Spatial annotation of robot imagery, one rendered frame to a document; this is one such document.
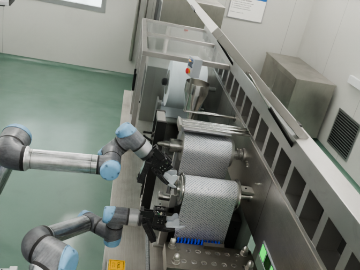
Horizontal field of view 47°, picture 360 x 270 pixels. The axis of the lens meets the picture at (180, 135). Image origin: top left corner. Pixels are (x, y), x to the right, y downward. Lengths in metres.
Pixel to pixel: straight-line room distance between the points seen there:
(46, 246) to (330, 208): 0.95
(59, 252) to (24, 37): 6.16
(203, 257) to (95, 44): 5.79
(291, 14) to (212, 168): 5.76
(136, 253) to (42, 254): 0.58
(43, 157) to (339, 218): 1.03
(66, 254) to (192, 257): 0.58
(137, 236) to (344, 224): 1.13
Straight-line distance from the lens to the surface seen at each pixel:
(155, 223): 1.82
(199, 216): 1.86
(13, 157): 1.61
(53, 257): 1.52
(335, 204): 1.28
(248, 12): 7.32
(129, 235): 2.08
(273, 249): 1.65
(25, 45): 7.49
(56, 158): 1.59
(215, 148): 1.97
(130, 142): 1.66
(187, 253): 1.84
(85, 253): 3.31
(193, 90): 2.34
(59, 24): 7.29
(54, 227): 1.71
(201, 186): 1.79
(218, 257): 1.87
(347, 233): 1.22
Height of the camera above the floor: 2.20
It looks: 24 degrees down
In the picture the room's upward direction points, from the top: 12 degrees clockwise
